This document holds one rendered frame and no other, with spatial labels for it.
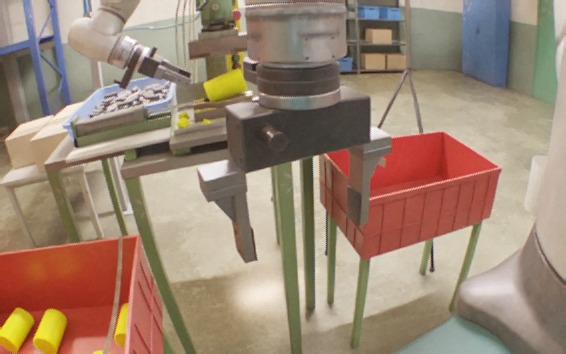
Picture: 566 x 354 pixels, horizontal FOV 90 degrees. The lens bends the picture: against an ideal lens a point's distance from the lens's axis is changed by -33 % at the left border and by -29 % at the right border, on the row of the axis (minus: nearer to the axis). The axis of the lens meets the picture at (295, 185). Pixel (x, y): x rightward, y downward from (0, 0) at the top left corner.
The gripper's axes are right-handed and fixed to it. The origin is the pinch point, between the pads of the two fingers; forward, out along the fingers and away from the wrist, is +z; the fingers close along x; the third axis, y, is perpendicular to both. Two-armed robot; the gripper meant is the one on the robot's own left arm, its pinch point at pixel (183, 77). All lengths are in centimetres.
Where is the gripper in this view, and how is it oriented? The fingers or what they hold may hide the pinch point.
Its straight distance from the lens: 104.9
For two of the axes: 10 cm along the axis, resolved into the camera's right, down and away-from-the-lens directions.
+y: 5.0, -8.2, -2.7
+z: 8.2, 3.5, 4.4
